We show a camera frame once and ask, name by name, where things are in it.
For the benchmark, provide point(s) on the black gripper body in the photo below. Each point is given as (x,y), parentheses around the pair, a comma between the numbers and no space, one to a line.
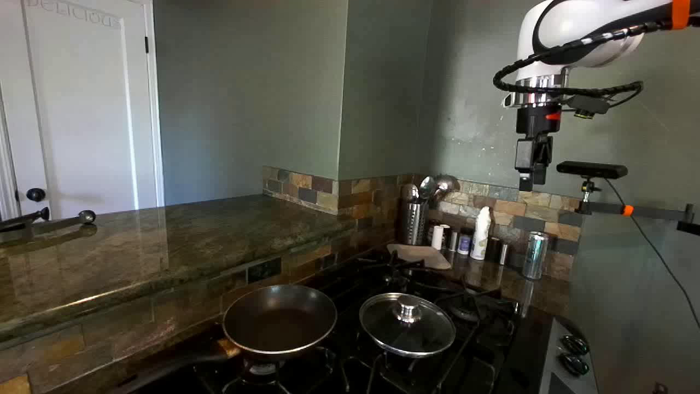
(534,128)

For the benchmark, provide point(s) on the glass lid with steel knob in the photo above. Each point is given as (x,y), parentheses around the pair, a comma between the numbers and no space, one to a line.
(407,325)

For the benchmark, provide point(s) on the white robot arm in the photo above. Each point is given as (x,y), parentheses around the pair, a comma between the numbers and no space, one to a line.
(558,35)

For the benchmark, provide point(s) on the black frying pan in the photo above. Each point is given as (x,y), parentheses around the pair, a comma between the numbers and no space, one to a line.
(272,322)

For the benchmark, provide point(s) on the white plastic bottle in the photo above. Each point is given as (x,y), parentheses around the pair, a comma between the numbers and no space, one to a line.
(483,232)

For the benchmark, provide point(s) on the silver beverage can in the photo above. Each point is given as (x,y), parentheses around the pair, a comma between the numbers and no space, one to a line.
(538,254)

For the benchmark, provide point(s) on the dark spice jar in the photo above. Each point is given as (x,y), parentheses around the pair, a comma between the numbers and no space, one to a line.
(498,250)

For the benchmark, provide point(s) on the steel utensil holder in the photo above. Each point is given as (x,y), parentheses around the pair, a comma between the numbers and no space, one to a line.
(419,199)

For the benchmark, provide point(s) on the small white cup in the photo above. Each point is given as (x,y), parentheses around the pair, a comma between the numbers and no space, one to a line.
(438,236)

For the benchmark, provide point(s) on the beige pot holder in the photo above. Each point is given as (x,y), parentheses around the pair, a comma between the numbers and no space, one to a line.
(429,256)

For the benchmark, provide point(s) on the white door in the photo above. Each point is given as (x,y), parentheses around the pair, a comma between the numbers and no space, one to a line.
(80,121)

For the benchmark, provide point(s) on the black ice cream scoop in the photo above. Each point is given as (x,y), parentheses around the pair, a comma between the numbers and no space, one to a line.
(42,219)

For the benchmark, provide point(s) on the black stereo camera on mount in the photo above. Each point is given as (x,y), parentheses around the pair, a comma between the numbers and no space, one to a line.
(590,172)

